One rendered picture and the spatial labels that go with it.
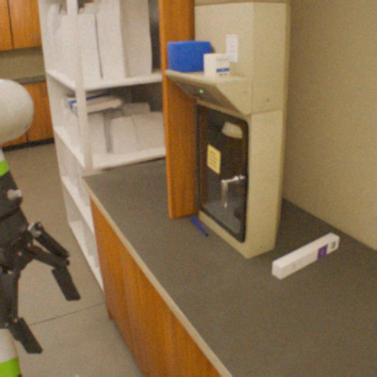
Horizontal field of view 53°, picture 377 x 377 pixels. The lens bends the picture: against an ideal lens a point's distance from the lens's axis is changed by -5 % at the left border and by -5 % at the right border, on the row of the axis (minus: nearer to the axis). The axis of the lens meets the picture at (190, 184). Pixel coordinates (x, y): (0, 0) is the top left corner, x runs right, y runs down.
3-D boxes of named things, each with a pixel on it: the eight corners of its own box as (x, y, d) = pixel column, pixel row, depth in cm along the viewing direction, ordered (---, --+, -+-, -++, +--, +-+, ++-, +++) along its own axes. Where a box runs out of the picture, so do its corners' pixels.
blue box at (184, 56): (195, 67, 129) (194, 39, 125) (211, 70, 120) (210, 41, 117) (167, 70, 124) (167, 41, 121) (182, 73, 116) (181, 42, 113)
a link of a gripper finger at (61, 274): (50, 270, 68) (52, 268, 69) (66, 301, 70) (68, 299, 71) (63, 268, 67) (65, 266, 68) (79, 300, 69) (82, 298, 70)
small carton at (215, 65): (218, 74, 112) (217, 53, 110) (229, 76, 108) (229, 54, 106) (204, 76, 109) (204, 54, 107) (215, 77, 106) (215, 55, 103)
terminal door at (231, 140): (199, 208, 150) (196, 103, 134) (245, 245, 125) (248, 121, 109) (197, 208, 150) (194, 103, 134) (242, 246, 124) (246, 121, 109)
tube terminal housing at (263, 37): (252, 204, 163) (256, 6, 133) (305, 238, 137) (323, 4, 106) (199, 218, 153) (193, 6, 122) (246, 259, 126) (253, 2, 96)
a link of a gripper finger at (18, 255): (23, 250, 59) (17, 249, 57) (21, 324, 55) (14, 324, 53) (6, 253, 60) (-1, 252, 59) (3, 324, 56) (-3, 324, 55)
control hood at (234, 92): (196, 96, 134) (195, 66, 130) (252, 114, 108) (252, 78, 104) (165, 100, 129) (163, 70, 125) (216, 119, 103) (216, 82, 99)
